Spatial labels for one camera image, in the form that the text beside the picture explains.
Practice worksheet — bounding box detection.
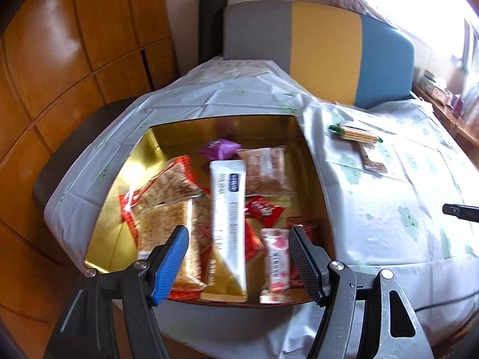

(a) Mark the clear rice cracker packet front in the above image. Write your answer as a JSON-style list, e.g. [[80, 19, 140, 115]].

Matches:
[[137, 194, 264, 300]]

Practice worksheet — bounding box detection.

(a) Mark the wooden shelf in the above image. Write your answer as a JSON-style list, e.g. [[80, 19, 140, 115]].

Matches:
[[413, 82, 479, 154]]

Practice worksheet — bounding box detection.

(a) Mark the red cracker packet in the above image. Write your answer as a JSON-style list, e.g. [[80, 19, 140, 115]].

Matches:
[[119, 156, 208, 229]]

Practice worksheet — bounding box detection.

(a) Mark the dark red snack packet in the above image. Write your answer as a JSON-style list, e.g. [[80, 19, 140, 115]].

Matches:
[[286, 216, 318, 288]]

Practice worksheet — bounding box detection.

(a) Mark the black post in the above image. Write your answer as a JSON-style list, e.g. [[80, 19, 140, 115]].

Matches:
[[198, 0, 228, 64]]

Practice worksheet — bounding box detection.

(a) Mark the pale printed tablecloth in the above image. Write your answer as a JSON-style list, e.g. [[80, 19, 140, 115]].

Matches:
[[44, 58, 479, 359]]

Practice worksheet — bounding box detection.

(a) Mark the biscuit stick packet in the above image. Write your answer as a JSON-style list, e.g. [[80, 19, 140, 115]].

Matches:
[[328, 123, 384, 144]]

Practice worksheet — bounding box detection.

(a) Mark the pink white snack packet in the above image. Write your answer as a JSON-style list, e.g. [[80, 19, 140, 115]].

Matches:
[[259, 227, 292, 304]]

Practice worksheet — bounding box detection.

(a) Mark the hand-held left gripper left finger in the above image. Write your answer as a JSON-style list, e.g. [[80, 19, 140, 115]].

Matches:
[[43, 224, 191, 359]]

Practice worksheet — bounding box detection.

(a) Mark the clear brown snack packet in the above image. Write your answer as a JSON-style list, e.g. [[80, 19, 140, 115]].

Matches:
[[236, 147, 296, 197]]

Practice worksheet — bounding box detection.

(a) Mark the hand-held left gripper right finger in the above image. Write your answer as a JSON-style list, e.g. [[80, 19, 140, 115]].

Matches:
[[288, 225, 436, 359]]

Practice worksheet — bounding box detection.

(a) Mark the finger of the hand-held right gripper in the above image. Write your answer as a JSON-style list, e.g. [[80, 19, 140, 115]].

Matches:
[[442, 203, 479, 222]]

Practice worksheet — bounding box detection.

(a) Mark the gold lined red box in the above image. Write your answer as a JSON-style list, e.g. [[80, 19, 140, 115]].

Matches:
[[83, 115, 335, 309]]

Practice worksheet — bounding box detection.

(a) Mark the long white snack packet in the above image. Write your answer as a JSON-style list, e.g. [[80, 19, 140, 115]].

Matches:
[[200, 159, 249, 303]]

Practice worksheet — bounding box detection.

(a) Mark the bright window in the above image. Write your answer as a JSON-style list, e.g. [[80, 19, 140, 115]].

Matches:
[[367, 0, 479, 72]]

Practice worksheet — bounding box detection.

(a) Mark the wicker basket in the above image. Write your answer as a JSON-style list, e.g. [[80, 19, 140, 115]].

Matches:
[[422, 69, 451, 101]]

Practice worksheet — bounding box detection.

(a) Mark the purple snack packet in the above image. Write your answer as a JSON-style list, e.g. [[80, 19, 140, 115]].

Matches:
[[198, 139, 240, 161]]

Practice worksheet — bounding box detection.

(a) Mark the small red candy packet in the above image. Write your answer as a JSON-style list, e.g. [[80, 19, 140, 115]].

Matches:
[[245, 195, 282, 218]]

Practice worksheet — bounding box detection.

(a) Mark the wooden wardrobe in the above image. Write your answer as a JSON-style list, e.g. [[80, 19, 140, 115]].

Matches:
[[0, 0, 179, 359]]

